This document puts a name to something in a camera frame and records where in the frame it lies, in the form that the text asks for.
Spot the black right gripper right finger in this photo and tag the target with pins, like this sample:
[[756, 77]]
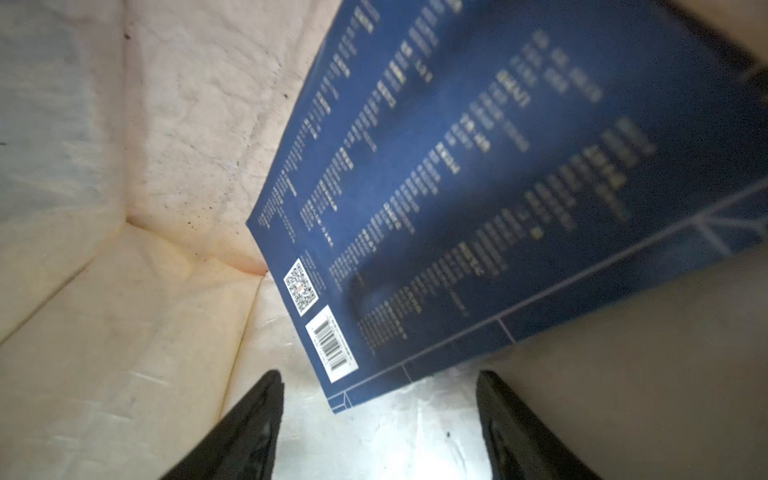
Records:
[[518, 443]]

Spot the cream canvas tote bag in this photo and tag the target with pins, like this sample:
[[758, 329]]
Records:
[[136, 308]]

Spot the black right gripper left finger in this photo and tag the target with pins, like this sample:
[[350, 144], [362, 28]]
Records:
[[243, 444]]

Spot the blue book carried rightward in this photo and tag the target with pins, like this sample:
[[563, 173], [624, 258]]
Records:
[[458, 176]]

